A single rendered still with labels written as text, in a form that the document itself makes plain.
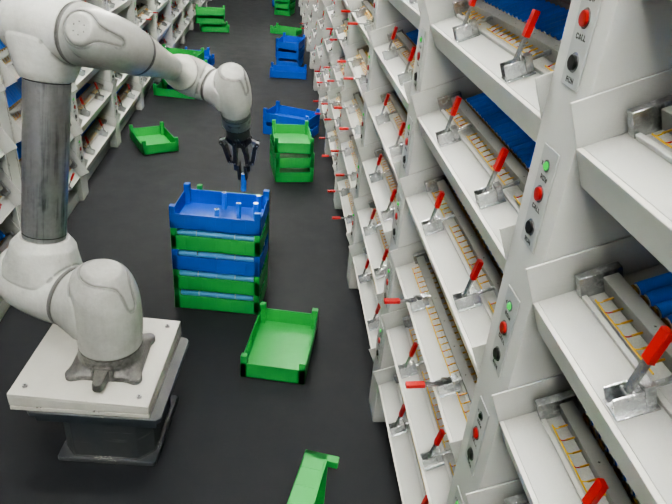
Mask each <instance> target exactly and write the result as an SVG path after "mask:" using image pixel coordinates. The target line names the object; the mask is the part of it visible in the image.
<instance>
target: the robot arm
mask: <svg viewBox="0 0 672 504"><path fill-rule="evenodd" d="M0 39H1V41H2V42H3V43H4V45H5V46H7V48H8V51H9V54H10V56H11V59H12V62H13V65H14V68H15V70H16V72H17V74H18V75H19V76H20V77H22V121H21V231H20V232H19V233H18V234H16V235H15V236H14V237H13V238H12V239H11V241H10V242H9V247H8V248H7V249H6V250H4V251H3V252H2V253H1V254H0V296H1V297H2V298H3V299H4V300H5V301H6V302H7V303H9V304H10V305H11V306H13V307H14V308H16V309H18V310H20V311H22V312H24V313H26V314H28V315H30V316H32V317H35V318H37V319H40V320H43V321H46V322H49V323H53V324H56V325H58V326H59V327H60V328H62V329H63V330H64V331H65V332H66V333H67V334H69V335H70V336H71V337H72V338H73V339H75V340H77V345H78V352H77V354H76V356H75V359H74V361H73V363H72V365H71V366H70V367H69V368H68V369H67V370H66V372H65V379H66V380H67V381H78V380H89V381H92V391H94V392H102V391H103V389H104V388H105V386H106V385H107V383H108V382H123V383H128V384H131V385H138V384H140V383H141V382H142V371H143V368H144V365H145V362H146V359H147V356H148V353H149V350H150V348H151V346H152V345H153V344H154V342H155V335H154V334H152V333H143V311H142V302H141V296H140V291H139V288H138V285H137V283H136V281H135V279H134V277H133V275H132V274H131V272H130V271H129V270H128V269H127V268H126V267H125V266H124V265H123V264H121V263H119V262H117V261H114V260H110V259H94V260H89V261H87V262H85V263H83V262H82V260H81V257H80V254H79V250H78V246H77V242H76V241H75V240H74V239H73V237H72V236H71V235H70V234H69V233H67V215H68V183H69V151H70V119H71V88H72V83H74V82H75V80H76V79H77V77H78V75H79V72H80V70H81V68H82V67H87V68H94V69H101V70H112V71H114V72H117V73H123V74H129V75H133V76H147V77H156V78H162V79H164V80H165V81H166V82H167V83H168V84H169V85H170V86H171V87H172V88H173V89H175V90H176V91H178V92H180V93H182V94H184V95H186V96H189V97H193V98H196V99H200V100H203V101H206V102H208V103H209V104H211V105H212V106H214V107H215V108H216V109H217V110H218V111H220V112H221V117H222V124H223V127H224V129H225V130H226V137H222V136H221V137H220V139H219V144H220V145H221V146H222V148H223V151H224V154H225V156H226V159H227V162H228V163H233V164H234V170H235V171H237V175H238V180H240V178H241V173H242V172H241V162H240V159H238V148H241V149H242V152H243V156H244V160H245V161H244V166H243V167H244V174H245V180H248V176H249V172H250V170H251V165H254V163H255V159H256V152H257V148H258V147H259V143H260V140H254V139H252V136H251V135H250V125H251V110H250V108H251V105H252V92H251V86H250V82H249V78H248V75H247V73H246V71H245V70H244V68H243V67H242V66H241V65H239V64H237V63H233V62H228V63H224V64H222V65H221V66H220V67H219V68H218V69H216V68H214V67H213V66H211V65H210V64H208V63H206V62H204V61H203V60H201V59H199V58H196V57H194V56H191V55H187V54H172V53H170V52H169V51H168V50H166V49H165V48H164V47H163V46H161V45H160V44H159V43H158V42H157V41H156V40H155V39H154V38H153V37H152V36H150V35H149V34H148V33H146V32H145V31H143V30H142V29H141V28H139V27H138V26H137V25H136V24H134V23H132V22H130V21H128V20H126V19H124V18H122V17H120V16H118V15H116V14H114V13H111V12H109V11H106V10H104V9H102V8H100V7H97V6H95V5H92V4H90V3H87V2H83V1H80V0H1V1H0ZM227 142H228V143H229V144H230V145H231V146H232V150H233V157H232V154H231V152H230V149H229V146H228V143H227ZM250 143H252V147H253V150H252V158H251V159H250V156H249V152H248V147H247V146H248V145H249V144H250Z"/></svg>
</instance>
